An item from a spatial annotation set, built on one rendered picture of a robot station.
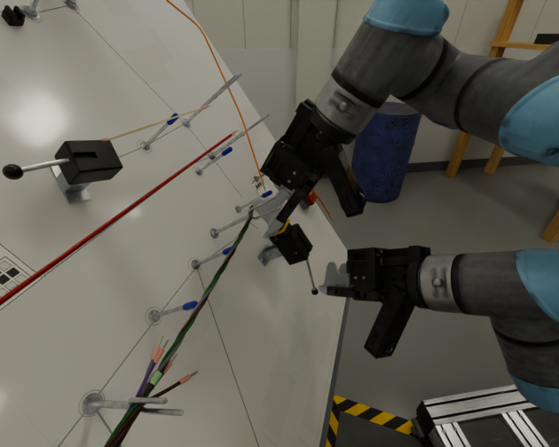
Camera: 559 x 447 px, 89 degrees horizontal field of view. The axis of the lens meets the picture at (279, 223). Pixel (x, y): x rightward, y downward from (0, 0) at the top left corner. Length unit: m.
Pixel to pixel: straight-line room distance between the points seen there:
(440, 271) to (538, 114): 0.19
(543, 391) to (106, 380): 0.47
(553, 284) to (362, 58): 0.29
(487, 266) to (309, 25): 2.69
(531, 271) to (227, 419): 0.40
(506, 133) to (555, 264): 0.14
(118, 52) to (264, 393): 0.58
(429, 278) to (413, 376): 1.39
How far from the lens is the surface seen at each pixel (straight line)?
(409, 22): 0.36
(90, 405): 0.36
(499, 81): 0.35
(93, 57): 0.54
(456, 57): 0.42
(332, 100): 0.38
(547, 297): 0.38
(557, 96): 0.32
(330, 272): 0.53
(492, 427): 1.57
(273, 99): 3.00
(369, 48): 0.37
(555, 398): 0.47
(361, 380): 1.69
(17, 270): 0.36
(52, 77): 0.48
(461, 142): 3.77
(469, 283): 0.39
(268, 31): 2.94
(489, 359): 2.03
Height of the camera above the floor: 1.47
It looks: 35 degrees down
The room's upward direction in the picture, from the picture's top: straight up
